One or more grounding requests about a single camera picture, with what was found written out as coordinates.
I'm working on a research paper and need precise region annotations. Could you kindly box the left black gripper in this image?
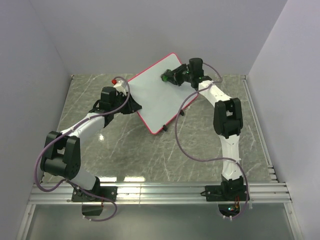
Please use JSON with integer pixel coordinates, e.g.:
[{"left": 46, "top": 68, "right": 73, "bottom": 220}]
[{"left": 112, "top": 92, "right": 142, "bottom": 115}]

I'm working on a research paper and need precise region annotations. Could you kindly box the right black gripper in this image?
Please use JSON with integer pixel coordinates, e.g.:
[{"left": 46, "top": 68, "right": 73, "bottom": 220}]
[{"left": 164, "top": 64, "right": 193, "bottom": 88}]

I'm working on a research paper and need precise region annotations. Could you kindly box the green whiteboard eraser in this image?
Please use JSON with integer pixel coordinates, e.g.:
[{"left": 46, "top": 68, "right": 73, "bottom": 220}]
[{"left": 161, "top": 73, "right": 168, "bottom": 82}]

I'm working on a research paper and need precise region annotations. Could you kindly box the pink framed whiteboard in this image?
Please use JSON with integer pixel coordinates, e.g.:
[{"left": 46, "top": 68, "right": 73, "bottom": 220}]
[{"left": 128, "top": 52, "right": 195, "bottom": 135}]

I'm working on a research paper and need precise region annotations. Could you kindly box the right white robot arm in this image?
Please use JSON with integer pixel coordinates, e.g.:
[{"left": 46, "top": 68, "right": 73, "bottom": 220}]
[{"left": 161, "top": 58, "right": 246, "bottom": 201}]

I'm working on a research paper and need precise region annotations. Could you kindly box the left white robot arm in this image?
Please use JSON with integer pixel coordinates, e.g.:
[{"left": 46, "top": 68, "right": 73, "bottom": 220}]
[{"left": 38, "top": 86, "right": 142, "bottom": 201}]

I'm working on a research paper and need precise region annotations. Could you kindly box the black whiteboard stand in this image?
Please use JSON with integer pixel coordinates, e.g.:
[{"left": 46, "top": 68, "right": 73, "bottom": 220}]
[{"left": 162, "top": 110, "right": 185, "bottom": 132}]

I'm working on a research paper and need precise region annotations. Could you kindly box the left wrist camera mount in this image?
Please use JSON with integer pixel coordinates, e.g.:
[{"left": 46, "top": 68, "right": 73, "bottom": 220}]
[{"left": 111, "top": 79, "right": 127, "bottom": 95}]

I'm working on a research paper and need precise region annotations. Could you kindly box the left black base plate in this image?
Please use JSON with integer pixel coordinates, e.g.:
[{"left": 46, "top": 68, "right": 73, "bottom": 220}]
[{"left": 71, "top": 186, "right": 118, "bottom": 203}]

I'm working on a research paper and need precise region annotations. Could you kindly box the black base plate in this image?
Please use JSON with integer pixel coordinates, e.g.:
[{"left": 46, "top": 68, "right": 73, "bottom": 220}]
[
  {"left": 200, "top": 185, "right": 250, "bottom": 202},
  {"left": 71, "top": 186, "right": 118, "bottom": 203}
]

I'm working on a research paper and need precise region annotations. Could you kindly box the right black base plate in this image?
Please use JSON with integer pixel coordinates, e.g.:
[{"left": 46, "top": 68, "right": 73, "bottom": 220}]
[{"left": 200, "top": 185, "right": 250, "bottom": 202}]

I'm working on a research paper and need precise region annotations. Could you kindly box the aluminium mounting rail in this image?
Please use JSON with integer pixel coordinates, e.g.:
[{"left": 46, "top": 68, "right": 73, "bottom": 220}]
[{"left": 27, "top": 182, "right": 292, "bottom": 205}]

